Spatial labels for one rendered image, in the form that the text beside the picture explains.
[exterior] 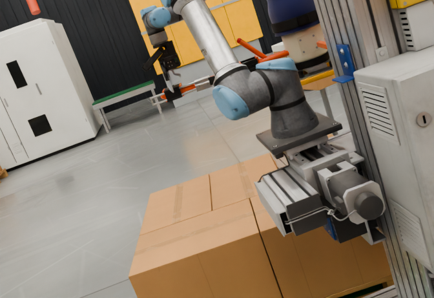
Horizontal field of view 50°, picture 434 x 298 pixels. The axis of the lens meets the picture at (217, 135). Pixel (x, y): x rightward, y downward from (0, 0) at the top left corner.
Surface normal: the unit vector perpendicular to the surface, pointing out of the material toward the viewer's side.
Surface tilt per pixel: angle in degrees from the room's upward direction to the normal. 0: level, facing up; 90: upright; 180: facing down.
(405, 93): 90
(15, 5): 90
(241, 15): 90
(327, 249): 90
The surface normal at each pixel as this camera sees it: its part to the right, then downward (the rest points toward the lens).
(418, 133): 0.14, 0.21
